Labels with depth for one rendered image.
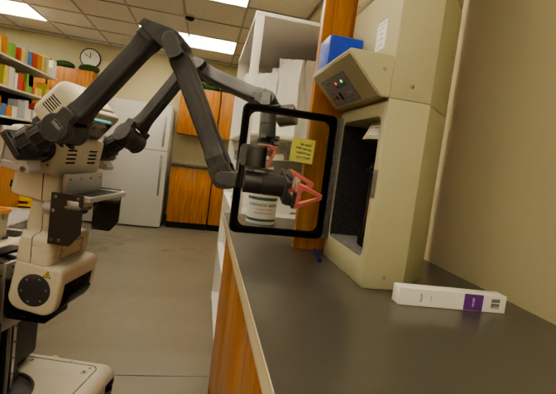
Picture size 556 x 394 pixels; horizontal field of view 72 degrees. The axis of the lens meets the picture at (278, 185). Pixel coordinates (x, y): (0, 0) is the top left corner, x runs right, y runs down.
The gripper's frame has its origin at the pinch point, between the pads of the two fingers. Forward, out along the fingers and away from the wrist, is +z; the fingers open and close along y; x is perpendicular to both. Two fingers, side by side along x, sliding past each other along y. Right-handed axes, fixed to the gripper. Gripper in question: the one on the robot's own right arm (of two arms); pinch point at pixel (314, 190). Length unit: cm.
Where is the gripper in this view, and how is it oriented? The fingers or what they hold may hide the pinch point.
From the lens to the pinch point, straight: 104.1
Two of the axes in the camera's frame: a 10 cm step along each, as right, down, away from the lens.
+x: -1.9, 9.3, 3.1
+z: 9.7, 1.3, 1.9
